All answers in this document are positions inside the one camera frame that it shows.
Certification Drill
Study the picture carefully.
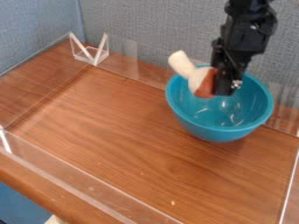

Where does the clear acrylic back barrier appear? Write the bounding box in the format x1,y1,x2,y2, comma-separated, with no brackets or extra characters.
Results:
95,35,299,137

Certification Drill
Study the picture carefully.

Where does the clear acrylic corner bracket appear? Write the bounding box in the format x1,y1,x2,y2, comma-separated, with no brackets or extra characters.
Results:
69,32,109,67

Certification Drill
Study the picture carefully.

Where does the clear acrylic front barrier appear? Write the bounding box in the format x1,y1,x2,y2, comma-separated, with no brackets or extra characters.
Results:
0,128,183,224

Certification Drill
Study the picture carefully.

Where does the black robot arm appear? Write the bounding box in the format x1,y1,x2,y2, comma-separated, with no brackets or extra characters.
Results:
209,0,278,95

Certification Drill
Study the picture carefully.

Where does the brown and white toy mushroom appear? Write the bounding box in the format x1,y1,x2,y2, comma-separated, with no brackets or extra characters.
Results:
168,51,218,99

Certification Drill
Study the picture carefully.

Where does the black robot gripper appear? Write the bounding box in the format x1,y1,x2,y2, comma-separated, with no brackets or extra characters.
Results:
209,12,278,96

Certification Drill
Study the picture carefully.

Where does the clear acrylic barrier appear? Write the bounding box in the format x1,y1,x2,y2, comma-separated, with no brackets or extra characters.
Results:
0,128,183,224
95,35,299,137

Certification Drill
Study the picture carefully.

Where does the blue plastic bowl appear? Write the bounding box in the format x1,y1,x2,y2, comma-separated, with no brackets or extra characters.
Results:
164,73,275,143

